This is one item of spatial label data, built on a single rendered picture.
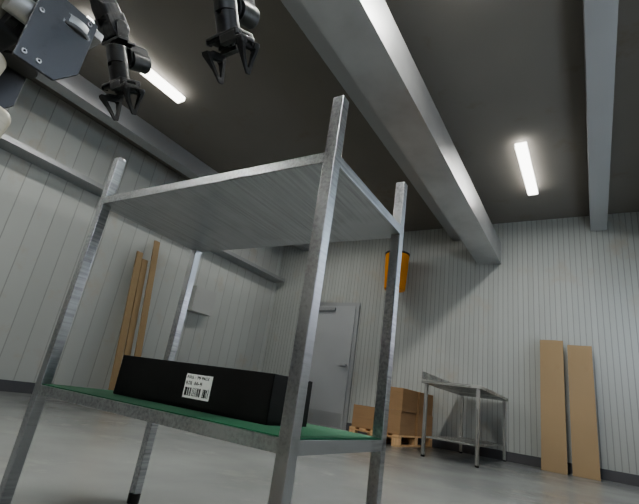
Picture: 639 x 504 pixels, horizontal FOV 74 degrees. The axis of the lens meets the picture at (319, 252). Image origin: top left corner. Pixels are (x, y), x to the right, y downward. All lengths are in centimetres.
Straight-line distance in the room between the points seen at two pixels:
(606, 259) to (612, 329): 99
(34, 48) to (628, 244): 701
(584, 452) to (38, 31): 631
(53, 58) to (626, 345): 666
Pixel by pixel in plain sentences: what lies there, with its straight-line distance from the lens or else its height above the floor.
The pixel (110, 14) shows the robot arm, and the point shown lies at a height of 136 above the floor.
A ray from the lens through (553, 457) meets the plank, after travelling 638.
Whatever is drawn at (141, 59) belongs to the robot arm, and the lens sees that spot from 151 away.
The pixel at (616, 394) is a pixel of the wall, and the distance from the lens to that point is 677.
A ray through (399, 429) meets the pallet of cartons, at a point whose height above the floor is 21.
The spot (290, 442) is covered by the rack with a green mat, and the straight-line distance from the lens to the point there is 82.
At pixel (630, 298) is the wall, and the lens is 700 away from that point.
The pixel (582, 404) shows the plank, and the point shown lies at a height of 83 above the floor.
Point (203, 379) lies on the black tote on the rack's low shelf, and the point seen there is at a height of 43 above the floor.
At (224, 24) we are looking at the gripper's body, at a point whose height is 122.
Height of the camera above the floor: 42
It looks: 19 degrees up
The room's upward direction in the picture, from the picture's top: 9 degrees clockwise
